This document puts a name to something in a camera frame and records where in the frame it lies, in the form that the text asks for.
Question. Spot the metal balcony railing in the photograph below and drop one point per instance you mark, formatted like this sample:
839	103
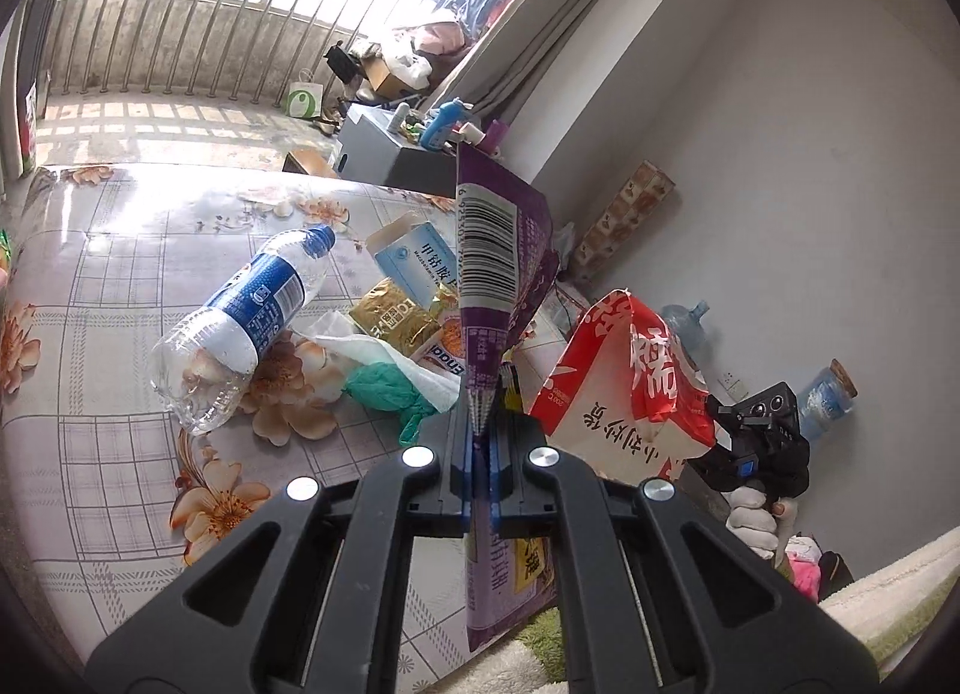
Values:
236	49

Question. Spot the purple cup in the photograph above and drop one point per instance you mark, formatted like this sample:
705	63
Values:
494	135

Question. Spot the white green paper bag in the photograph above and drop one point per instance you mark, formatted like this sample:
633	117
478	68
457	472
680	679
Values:
303	97

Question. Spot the blue white cardboard box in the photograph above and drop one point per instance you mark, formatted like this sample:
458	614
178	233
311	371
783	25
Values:
412	253

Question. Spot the white gloved right hand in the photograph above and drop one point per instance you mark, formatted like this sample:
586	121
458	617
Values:
763	524

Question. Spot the gray cabinet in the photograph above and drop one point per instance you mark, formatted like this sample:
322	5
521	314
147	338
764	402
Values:
377	149

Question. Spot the gray curtain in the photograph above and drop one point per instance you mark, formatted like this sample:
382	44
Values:
502	70

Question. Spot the red white snack bag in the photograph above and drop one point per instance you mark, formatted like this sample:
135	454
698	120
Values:
624	398

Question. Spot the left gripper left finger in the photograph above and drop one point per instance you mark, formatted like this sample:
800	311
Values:
428	487

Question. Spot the water jug on dispenser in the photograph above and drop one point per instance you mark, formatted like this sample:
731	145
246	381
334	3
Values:
828	398

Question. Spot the empty blue water jug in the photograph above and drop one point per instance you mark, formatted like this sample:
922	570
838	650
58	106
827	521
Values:
685	324

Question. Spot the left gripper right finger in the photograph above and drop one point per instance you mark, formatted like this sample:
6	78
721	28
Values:
522	477

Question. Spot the clear plastic water bottle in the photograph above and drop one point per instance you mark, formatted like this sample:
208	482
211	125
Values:
202	366

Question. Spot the green glove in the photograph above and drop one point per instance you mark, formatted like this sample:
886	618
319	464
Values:
383	387

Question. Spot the gold snack packet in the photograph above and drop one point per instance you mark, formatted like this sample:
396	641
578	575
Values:
388	314

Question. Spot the wall power socket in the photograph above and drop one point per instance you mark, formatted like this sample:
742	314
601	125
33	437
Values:
733	384

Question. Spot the cardboard box on balcony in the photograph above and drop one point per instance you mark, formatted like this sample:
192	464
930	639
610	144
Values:
383	81

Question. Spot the purple snack wrapper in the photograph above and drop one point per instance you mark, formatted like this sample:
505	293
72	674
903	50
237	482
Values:
504	265

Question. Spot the blue detergent bottle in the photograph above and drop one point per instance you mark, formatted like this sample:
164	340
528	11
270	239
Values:
436	133

